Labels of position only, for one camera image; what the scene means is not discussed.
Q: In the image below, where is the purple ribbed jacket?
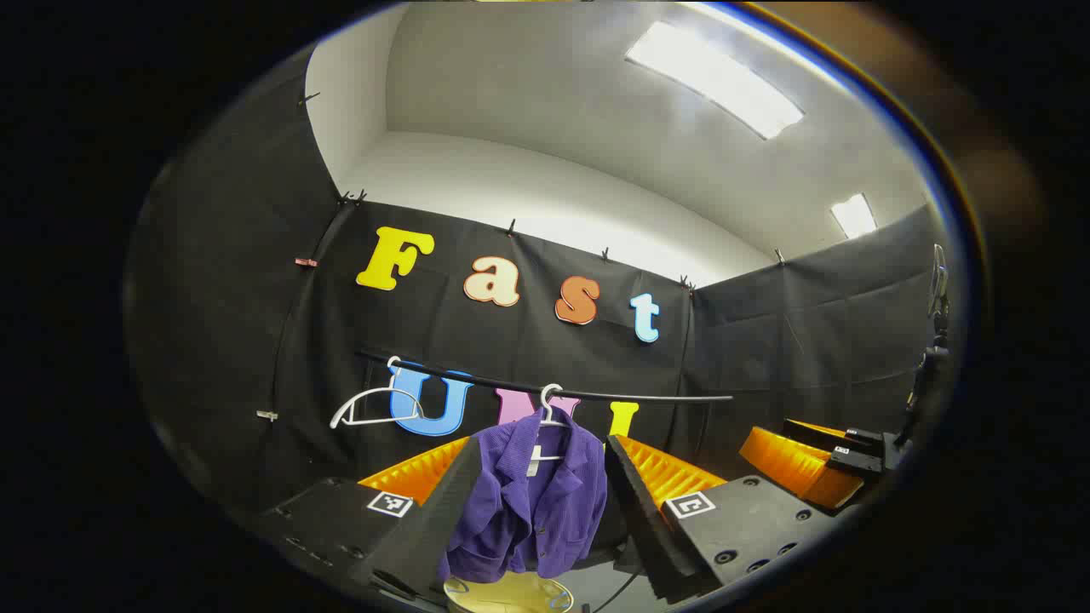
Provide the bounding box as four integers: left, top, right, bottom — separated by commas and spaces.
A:
439, 407, 607, 581

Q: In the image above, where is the white plastic hanger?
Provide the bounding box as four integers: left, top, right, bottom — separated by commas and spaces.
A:
330, 356, 427, 429
536, 382, 570, 462

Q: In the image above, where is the row of black cloth clips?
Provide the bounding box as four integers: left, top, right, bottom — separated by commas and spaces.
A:
298, 89, 789, 290

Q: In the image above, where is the small ceiling light panel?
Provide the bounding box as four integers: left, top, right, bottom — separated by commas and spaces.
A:
830, 193, 879, 240

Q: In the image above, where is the beige laundry hamper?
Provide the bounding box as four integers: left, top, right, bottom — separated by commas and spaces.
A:
443, 572, 576, 613

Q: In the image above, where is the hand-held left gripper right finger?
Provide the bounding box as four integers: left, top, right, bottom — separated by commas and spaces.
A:
603, 433, 846, 607

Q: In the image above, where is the black clothes rack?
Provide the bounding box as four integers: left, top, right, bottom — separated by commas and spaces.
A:
353, 347, 735, 456

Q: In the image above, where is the black backdrop cloth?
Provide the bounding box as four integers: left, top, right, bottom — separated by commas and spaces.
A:
123, 47, 950, 546

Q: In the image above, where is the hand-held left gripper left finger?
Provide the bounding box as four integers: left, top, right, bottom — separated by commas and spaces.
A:
255, 434, 486, 610

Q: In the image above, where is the large ceiling light panel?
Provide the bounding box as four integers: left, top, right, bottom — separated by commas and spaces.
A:
624, 20, 806, 141

